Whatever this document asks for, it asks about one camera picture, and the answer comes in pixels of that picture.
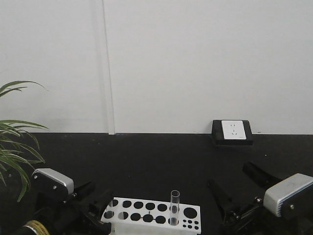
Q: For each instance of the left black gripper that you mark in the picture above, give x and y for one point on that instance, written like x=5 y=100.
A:
x=79 y=215

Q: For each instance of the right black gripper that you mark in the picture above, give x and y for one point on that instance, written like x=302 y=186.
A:
x=254 y=218

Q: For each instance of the tall clear test tube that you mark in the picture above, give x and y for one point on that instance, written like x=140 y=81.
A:
x=174 y=207

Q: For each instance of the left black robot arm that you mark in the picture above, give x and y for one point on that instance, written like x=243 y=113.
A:
x=34 y=227

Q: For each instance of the white test tube rack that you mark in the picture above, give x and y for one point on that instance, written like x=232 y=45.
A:
x=147 y=217

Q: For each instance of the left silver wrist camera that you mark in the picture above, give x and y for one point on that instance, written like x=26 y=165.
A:
x=52 y=184

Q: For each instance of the white wall socket black base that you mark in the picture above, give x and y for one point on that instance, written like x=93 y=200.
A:
x=232 y=133

